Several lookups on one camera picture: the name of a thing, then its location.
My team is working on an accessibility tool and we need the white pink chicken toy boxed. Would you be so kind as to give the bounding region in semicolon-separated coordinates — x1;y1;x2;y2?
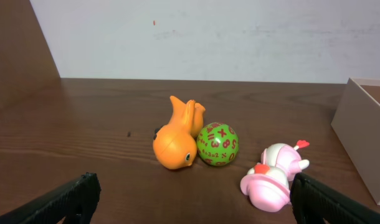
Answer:
240;140;310;212

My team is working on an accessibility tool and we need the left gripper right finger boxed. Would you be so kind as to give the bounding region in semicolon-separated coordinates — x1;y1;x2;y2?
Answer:
290;173;380;224

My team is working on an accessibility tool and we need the white cardboard box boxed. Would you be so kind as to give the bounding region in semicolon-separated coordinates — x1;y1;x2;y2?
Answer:
331;78;380;205

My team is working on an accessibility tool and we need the green number ball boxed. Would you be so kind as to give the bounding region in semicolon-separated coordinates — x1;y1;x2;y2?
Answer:
196;122;239;166

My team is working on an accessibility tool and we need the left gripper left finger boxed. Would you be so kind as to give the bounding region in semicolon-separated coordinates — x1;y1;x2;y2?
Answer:
0;172;101;224

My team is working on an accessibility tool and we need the orange rubber dinosaur toy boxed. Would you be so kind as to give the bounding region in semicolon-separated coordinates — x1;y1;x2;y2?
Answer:
153;96;206;170

